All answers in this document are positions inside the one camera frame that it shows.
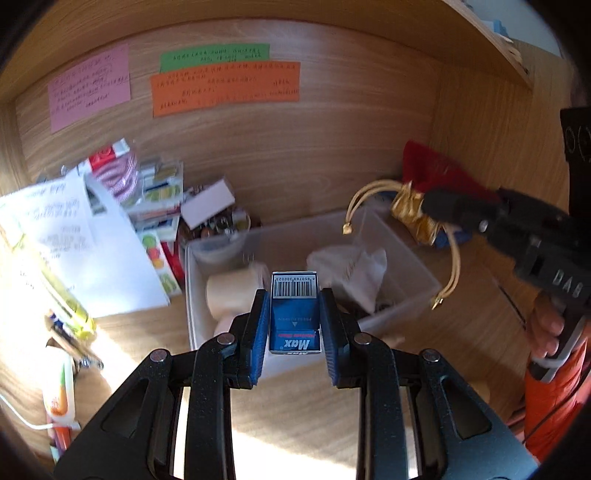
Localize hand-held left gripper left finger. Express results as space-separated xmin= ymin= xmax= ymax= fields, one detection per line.
xmin=53 ymin=288 xmax=273 ymax=480

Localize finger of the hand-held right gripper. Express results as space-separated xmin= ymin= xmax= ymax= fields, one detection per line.
xmin=422 ymin=187 xmax=504 ymax=234

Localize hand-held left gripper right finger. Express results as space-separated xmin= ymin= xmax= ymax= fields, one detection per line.
xmin=318 ymin=287 xmax=541 ymax=480

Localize blue staple box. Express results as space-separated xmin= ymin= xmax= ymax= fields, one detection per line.
xmin=269 ymin=271 xmax=322 ymax=356

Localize red and gold drawstring pouch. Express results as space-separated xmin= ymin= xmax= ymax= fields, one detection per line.
xmin=344 ymin=141 xmax=502 ymax=310

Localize white paper cup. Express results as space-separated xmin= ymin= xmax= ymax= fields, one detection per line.
xmin=205 ymin=263 xmax=271 ymax=319

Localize white cloth bag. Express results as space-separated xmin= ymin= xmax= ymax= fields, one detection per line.
xmin=307 ymin=244 xmax=389 ymax=315

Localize clear plastic storage box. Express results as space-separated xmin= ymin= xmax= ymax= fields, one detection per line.
xmin=185 ymin=210 xmax=443 ymax=384

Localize person's right forearm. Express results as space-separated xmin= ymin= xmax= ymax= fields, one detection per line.
xmin=524 ymin=337 xmax=591 ymax=462

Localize person's right hand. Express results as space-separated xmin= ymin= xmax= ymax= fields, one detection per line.
xmin=529 ymin=293 xmax=561 ymax=361

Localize wooden desk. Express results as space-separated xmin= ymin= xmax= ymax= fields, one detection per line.
xmin=0 ymin=249 xmax=536 ymax=480

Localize small white cardboard box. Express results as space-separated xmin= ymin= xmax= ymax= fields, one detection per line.
xmin=181 ymin=180 xmax=235 ymax=229

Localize wooden shelf board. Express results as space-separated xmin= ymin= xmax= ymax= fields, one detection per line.
xmin=443 ymin=0 xmax=536 ymax=88

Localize white printed paper sheets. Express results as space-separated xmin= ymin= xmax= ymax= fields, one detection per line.
xmin=0 ymin=173 xmax=171 ymax=319

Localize metal nail clipper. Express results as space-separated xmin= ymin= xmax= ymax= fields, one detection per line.
xmin=69 ymin=346 xmax=105 ymax=370

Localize pile of colourful stationery packets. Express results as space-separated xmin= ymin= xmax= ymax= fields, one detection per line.
xmin=124 ymin=157 xmax=185 ymax=241

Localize yellow plastic bottle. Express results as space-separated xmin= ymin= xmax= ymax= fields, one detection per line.
xmin=14 ymin=231 xmax=98 ymax=340

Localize orange and white tube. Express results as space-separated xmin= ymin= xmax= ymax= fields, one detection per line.
xmin=41 ymin=346 xmax=79 ymax=425

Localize red and white striped packet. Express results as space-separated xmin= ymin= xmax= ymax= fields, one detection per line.
xmin=76 ymin=138 xmax=141 ymax=208

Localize orange marker pen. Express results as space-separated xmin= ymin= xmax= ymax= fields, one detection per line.
xmin=51 ymin=427 xmax=72 ymax=462

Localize orange sticky note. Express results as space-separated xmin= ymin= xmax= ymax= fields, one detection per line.
xmin=150 ymin=61 xmax=301 ymax=117

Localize green sticky note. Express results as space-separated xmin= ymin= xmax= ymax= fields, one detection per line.
xmin=159 ymin=44 xmax=271 ymax=73

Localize pink sticky note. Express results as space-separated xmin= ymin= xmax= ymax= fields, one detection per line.
xmin=47 ymin=44 xmax=131 ymax=134

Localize white charging cable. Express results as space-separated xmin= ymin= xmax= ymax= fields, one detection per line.
xmin=0 ymin=394 xmax=79 ymax=432

